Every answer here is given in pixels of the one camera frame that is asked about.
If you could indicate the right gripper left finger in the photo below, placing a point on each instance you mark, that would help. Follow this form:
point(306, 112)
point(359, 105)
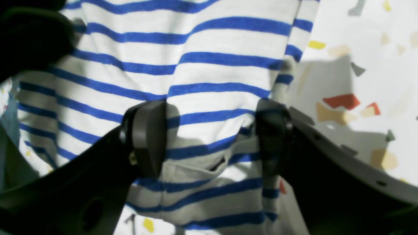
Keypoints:
point(87, 195)

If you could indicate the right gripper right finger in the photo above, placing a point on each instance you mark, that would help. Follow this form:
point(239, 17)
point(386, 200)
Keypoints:
point(337, 194)

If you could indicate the blue white striped t-shirt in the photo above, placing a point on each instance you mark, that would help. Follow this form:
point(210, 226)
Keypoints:
point(212, 60)

